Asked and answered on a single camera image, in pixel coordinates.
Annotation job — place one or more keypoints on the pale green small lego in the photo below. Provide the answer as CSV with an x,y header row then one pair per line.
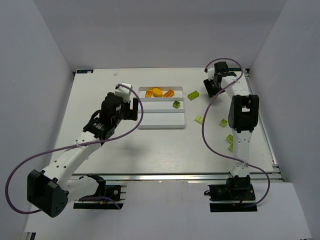
x,y
230,148

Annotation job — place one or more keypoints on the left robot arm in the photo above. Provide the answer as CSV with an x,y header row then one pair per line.
x,y
52,188

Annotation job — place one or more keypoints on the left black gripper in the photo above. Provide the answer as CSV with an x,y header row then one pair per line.
x,y
133,110

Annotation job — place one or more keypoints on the lime 2x4 lego brick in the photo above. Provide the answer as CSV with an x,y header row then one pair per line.
x,y
193,95

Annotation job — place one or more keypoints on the green 2x2 lego brick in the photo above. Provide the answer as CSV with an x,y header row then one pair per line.
x,y
176,104

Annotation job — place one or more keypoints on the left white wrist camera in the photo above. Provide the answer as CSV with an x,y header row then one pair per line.
x,y
123,92

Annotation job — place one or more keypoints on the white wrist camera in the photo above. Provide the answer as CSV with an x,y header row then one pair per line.
x,y
123,92
210,73

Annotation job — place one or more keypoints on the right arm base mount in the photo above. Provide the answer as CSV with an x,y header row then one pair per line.
x,y
222,201

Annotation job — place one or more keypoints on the yellow rounded lego piece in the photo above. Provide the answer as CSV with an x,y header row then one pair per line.
x,y
157,93

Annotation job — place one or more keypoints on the pale green 2x2 lego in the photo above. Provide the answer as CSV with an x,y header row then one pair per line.
x,y
230,139
223,123

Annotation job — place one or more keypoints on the left blue corner label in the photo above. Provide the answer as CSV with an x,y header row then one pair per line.
x,y
84,71

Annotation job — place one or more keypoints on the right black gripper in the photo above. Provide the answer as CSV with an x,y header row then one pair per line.
x,y
211,86

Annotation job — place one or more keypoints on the white divided sorting tray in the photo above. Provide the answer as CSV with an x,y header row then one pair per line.
x,y
159,113

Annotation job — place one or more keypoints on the pale green sloped lego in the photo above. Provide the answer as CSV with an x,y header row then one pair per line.
x,y
199,119

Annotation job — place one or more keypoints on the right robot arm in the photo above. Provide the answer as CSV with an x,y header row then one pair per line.
x,y
242,118

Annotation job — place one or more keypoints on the yellow 2x4 lego brick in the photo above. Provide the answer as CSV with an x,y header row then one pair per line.
x,y
170,93

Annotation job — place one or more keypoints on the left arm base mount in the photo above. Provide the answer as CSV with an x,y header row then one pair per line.
x,y
108,196

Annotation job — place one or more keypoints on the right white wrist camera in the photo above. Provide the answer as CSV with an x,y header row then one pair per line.
x,y
210,73

